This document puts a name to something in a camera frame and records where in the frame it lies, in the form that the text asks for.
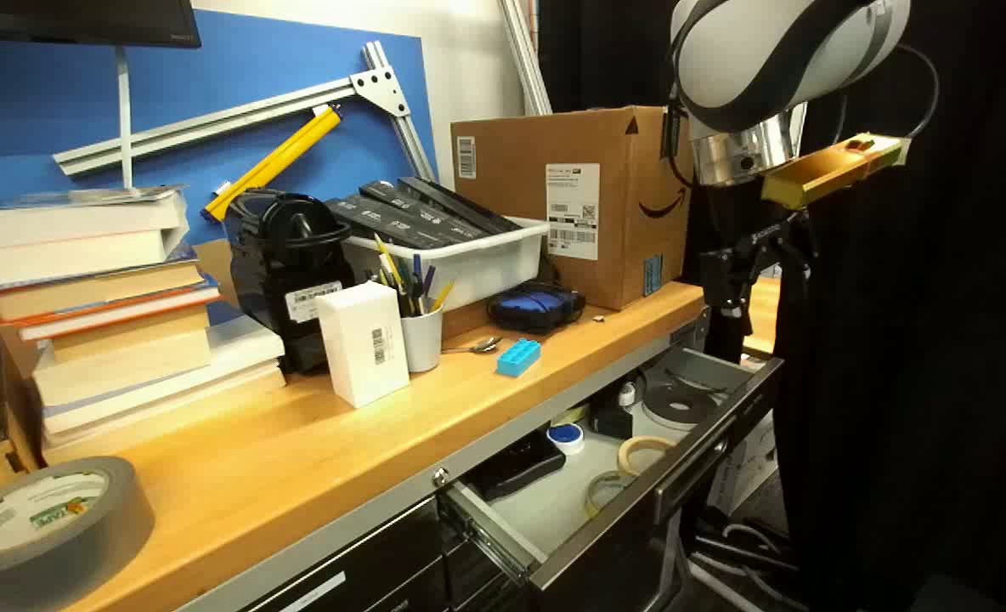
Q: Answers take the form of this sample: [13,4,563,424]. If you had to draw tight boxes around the stack of books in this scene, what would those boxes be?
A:
[0,186,286,445]

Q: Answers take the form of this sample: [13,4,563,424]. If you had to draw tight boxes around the black tape roll in drawer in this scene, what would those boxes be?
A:
[647,384,716,424]

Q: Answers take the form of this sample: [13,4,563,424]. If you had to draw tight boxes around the black monitor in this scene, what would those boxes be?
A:
[0,0,200,48]

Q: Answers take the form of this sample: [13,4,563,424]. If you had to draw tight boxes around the white plastic bin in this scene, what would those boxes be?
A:
[344,217,548,309]

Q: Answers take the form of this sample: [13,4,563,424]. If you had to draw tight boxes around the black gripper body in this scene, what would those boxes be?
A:
[701,220,788,360]

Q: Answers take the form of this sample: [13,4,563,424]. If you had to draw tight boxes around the small white box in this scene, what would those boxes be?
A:
[318,283,408,410]

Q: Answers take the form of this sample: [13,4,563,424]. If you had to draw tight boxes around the black coffee machine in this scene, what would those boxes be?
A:
[225,191,353,375]

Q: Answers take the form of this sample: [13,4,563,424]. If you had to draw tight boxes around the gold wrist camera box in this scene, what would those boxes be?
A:
[761,132,911,211]

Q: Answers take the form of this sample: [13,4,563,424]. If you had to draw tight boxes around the small metal keys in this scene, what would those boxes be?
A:
[468,338,500,355]

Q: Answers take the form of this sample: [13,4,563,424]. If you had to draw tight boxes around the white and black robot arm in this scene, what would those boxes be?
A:
[669,0,911,360]

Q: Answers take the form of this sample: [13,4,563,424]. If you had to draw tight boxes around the yellow level tool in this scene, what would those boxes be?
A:
[204,105,339,220]

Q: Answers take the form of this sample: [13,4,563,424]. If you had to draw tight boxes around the grey metal drawer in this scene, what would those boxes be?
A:
[447,346,783,600]

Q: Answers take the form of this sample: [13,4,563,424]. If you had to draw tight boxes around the brown cardboard shipping box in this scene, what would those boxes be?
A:
[451,105,692,309]

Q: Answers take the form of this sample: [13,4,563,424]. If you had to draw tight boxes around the grey duct tape roll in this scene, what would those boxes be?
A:
[0,456,158,612]

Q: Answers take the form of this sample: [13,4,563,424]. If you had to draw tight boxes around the black flat boxes in bin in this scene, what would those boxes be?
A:
[329,176,515,250]

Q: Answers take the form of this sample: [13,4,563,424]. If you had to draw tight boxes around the blue and black pouch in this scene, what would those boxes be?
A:
[491,290,584,334]

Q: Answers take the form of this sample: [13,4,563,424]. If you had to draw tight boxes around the white pen cup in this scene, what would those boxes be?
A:
[403,312,442,375]

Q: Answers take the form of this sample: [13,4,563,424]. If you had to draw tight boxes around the blue pin board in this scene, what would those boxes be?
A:
[0,10,434,244]

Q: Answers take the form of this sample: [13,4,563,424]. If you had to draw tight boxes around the aluminium frame bracket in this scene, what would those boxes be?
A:
[54,42,434,181]

